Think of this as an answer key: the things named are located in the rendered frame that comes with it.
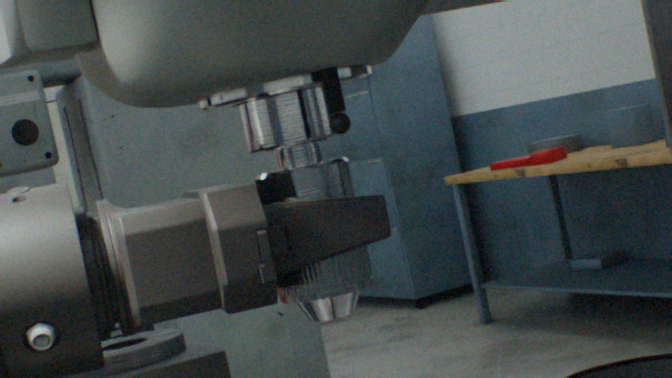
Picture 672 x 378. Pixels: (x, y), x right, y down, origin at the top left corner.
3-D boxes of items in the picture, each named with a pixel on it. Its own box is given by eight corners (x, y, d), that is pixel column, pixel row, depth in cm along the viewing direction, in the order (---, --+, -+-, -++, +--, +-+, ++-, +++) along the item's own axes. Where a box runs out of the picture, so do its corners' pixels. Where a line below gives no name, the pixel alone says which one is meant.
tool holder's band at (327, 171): (354, 173, 60) (350, 154, 60) (350, 178, 55) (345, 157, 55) (263, 192, 60) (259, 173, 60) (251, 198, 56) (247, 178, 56)
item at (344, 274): (376, 279, 60) (354, 173, 60) (374, 293, 56) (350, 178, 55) (285, 297, 61) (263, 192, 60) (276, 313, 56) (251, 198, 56)
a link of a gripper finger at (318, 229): (390, 248, 57) (263, 275, 55) (377, 181, 56) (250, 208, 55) (399, 249, 55) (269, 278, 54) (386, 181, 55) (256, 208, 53)
